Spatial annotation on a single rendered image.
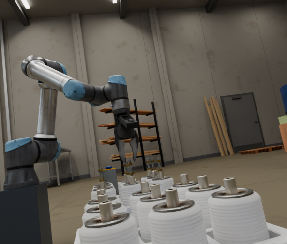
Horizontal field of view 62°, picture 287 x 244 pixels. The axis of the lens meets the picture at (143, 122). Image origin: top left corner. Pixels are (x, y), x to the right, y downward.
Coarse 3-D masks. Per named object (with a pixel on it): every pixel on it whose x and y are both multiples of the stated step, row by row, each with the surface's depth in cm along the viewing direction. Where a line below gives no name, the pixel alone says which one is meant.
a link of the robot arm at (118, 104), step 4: (116, 100) 98; (120, 100) 98; (124, 100) 99; (128, 100) 101; (112, 104) 101; (116, 104) 98; (120, 104) 98; (124, 104) 98; (128, 104) 100; (112, 108) 100; (116, 108) 98; (120, 108) 98; (124, 108) 98; (128, 108) 100
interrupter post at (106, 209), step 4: (100, 204) 40; (104, 204) 40; (108, 204) 40; (100, 208) 40; (104, 208) 40; (108, 208) 40; (112, 208) 40; (100, 212) 40; (104, 212) 39; (108, 212) 40; (112, 212) 40; (100, 216) 40; (104, 216) 39; (108, 216) 39; (112, 216) 40; (104, 220) 39; (108, 220) 39; (112, 220) 40
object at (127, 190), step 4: (136, 184) 92; (124, 188) 92; (128, 188) 91; (132, 188) 91; (136, 188) 91; (140, 188) 92; (124, 192) 92; (128, 192) 91; (132, 192) 90; (124, 196) 92; (128, 196) 91; (124, 200) 92; (128, 200) 91; (124, 204) 92; (128, 204) 90
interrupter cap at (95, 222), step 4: (120, 212) 43; (124, 212) 43; (96, 216) 43; (116, 216) 42; (120, 216) 41; (124, 216) 40; (128, 216) 39; (88, 220) 41; (92, 220) 41; (96, 220) 41; (100, 220) 41; (116, 220) 38; (120, 220) 38; (124, 220) 38; (84, 224) 39; (88, 224) 38; (92, 224) 38; (96, 224) 38; (100, 224) 37; (104, 224) 37; (108, 224) 37; (112, 224) 37
